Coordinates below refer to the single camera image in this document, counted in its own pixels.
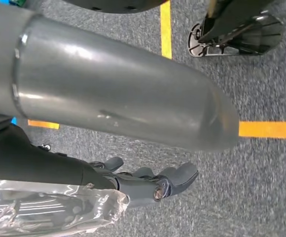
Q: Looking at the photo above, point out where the black robot leg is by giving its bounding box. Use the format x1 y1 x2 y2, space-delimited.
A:
60 0 169 15

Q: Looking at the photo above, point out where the clear glossy plastic cover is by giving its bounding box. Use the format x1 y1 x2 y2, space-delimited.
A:
0 179 130 237

